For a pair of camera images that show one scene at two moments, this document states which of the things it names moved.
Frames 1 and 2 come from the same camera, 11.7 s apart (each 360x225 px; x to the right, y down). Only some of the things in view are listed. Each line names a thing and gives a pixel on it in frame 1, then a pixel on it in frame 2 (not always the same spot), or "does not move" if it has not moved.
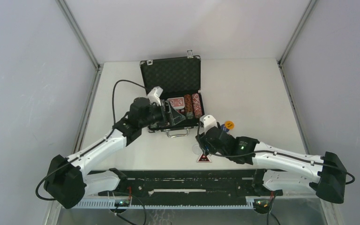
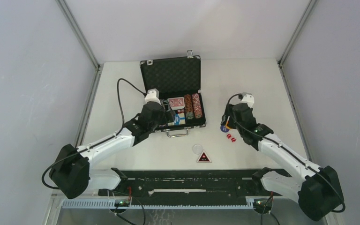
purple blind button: x=223 y=127 does not move
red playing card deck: x=177 y=103 does not move
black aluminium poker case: x=177 y=80 does not move
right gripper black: x=203 y=143 -> x=230 y=114
